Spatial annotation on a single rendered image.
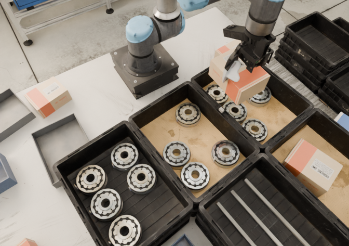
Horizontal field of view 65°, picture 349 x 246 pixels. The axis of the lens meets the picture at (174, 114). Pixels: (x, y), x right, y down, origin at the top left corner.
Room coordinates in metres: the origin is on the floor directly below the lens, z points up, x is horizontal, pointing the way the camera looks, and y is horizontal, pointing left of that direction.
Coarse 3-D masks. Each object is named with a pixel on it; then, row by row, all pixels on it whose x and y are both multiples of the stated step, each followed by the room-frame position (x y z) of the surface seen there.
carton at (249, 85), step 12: (216, 60) 0.64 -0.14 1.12; (240, 60) 0.64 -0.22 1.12; (216, 72) 0.61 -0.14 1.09; (240, 72) 0.58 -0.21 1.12; (252, 72) 0.58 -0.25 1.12; (264, 72) 0.58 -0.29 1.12; (228, 84) 0.56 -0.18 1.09; (240, 84) 0.54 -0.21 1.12; (252, 84) 0.54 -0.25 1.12; (264, 84) 0.56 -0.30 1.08; (240, 96) 0.51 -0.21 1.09; (252, 96) 0.54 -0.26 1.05
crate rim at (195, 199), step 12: (180, 84) 0.69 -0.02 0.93; (192, 84) 0.69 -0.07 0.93; (168, 96) 0.63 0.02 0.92; (204, 96) 0.63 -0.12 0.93; (144, 108) 0.57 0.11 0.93; (216, 108) 0.57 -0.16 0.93; (132, 120) 0.52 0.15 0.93; (228, 120) 0.52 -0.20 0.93; (240, 132) 0.47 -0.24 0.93; (252, 144) 0.42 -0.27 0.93; (156, 156) 0.38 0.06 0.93; (252, 156) 0.38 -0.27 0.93; (168, 168) 0.33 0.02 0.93; (240, 168) 0.33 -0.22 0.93; (180, 180) 0.29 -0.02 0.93; (204, 192) 0.25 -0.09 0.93
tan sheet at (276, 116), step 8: (272, 96) 0.70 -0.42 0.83; (248, 104) 0.66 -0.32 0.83; (272, 104) 0.66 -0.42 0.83; (280, 104) 0.66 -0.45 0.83; (248, 112) 0.61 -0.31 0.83; (256, 112) 0.61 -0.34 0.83; (264, 112) 0.61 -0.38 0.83; (272, 112) 0.61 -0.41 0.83; (280, 112) 0.61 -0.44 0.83; (288, 112) 0.61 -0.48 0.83; (264, 120) 0.58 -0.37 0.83; (272, 120) 0.58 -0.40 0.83; (280, 120) 0.58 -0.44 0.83; (288, 120) 0.58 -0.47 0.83; (272, 128) 0.54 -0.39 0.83; (280, 128) 0.54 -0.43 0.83; (272, 136) 0.50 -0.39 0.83
